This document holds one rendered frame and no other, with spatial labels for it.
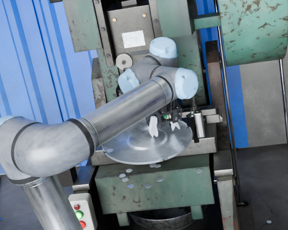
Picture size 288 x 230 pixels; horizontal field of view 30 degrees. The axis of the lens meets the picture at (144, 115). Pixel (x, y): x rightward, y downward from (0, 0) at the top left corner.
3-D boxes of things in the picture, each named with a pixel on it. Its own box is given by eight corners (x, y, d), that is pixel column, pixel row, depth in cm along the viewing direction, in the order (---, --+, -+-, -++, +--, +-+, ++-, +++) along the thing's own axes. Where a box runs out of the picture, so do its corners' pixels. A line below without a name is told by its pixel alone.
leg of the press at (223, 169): (269, 332, 191) (242, 98, 158) (237, 334, 193) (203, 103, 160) (249, 196, 276) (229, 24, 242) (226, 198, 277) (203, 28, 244)
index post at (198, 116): (205, 137, 184) (201, 111, 180) (196, 138, 184) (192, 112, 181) (205, 133, 186) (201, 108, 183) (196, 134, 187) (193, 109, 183)
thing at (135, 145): (92, 133, 181) (91, 130, 180) (171, 109, 188) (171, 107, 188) (118, 175, 156) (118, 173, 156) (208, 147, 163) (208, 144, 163)
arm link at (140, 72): (140, 77, 135) (168, 56, 141) (111, 73, 143) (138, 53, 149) (149, 104, 139) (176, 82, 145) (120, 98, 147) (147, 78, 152)
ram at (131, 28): (163, 89, 180) (148, 2, 169) (120, 95, 183) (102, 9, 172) (166, 73, 196) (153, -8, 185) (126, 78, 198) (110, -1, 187)
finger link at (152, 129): (150, 147, 167) (157, 124, 162) (142, 135, 171) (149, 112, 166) (159, 146, 169) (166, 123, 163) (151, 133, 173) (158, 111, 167)
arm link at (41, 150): (36, 148, 103) (197, 56, 132) (7, 138, 111) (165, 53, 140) (53, 198, 108) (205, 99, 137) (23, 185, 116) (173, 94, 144)
